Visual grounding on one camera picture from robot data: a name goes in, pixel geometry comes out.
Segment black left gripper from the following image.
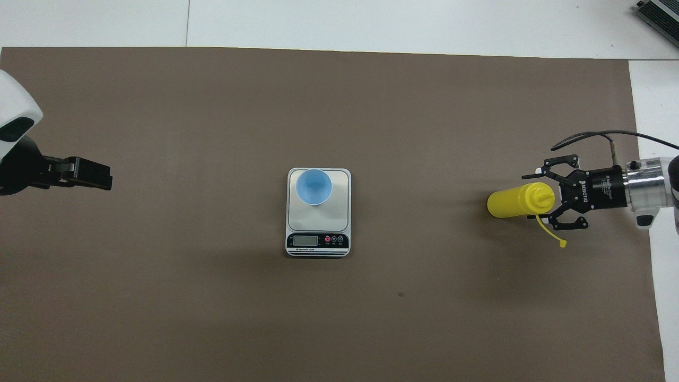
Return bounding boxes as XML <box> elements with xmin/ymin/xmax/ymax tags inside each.
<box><xmin>0</xmin><ymin>137</ymin><xmax>113</xmax><ymax>196</ymax></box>

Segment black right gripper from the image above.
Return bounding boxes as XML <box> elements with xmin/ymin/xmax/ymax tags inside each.
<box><xmin>521</xmin><ymin>154</ymin><xmax>629</xmax><ymax>231</ymax></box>

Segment yellow squeeze bottle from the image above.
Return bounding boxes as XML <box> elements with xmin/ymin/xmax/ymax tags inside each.
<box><xmin>487</xmin><ymin>181</ymin><xmax>567</xmax><ymax>248</ymax></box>

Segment light blue plastic cup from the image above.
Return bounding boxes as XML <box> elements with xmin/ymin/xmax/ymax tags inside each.
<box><xmin>295</xmin><ymin>168</ymin><xmax>333</xmax><ymax>206</ymax></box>

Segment silver digital kitchen scale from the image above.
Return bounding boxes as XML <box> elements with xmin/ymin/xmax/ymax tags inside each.
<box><xmin>286</xmin><ymin>168</ymin><xmax>352</xmax><ymax>258</ymax></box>

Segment brown paper mat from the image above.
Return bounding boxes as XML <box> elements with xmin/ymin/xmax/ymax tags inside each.
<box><xmin>0</xmin><ymin>47</ymin><xmax>666</xmax><ymax>382</ymax></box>

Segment grey ribbed metal device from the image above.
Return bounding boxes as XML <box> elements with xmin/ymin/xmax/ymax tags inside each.
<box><xmin>632</xmin><ymin>0</ymin><xmax>679</xmax><ymax>49</ymax></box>

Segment black right arm gripper cable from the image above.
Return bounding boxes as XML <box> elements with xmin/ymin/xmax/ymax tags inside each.
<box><xmin>551</xmin><ymin>131</ymin><xmax>679</xmax><ymax>168</ymax></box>

